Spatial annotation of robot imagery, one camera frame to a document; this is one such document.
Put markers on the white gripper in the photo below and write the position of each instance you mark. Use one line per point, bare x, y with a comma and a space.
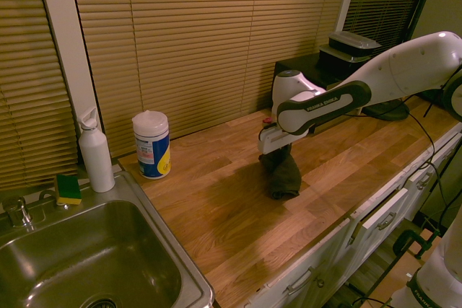
272, 140

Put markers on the dark grey cloth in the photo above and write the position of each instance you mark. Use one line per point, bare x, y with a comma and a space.
285, 178

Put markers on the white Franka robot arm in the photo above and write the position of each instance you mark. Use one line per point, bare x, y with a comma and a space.
390, 77

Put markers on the black and steel microwave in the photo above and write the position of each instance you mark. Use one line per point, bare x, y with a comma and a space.
299, 64

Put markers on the clear lidded food container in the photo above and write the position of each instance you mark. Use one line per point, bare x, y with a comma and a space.
352, 43
335, 59

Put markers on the black round stand base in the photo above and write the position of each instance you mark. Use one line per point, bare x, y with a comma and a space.
388, 111

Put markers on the white open drawer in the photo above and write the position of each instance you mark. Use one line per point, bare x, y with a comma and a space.
386, 207

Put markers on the white kitchen base cabinet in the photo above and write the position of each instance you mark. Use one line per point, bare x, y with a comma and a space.
361, 250

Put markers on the tan slatted window blind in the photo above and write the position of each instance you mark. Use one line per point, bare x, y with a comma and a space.
29, 88
382, 1
202, 44

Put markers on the white wipes canister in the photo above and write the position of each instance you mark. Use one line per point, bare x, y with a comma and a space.
151, 145

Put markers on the round metal cabinet knob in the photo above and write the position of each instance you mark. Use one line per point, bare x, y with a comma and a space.
320, 282

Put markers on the black clamp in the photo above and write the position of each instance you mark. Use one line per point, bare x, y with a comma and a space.
415, 243

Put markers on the white metal water bottle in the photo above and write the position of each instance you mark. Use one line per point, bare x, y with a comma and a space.
96, 156

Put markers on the stainless steel sink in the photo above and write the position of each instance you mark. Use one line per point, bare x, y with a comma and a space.
90, 250

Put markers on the green and yellow sponge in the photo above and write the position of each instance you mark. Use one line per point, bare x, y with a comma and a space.
68, 190

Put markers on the chrome faucet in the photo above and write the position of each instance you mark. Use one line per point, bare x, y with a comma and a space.
16, 212

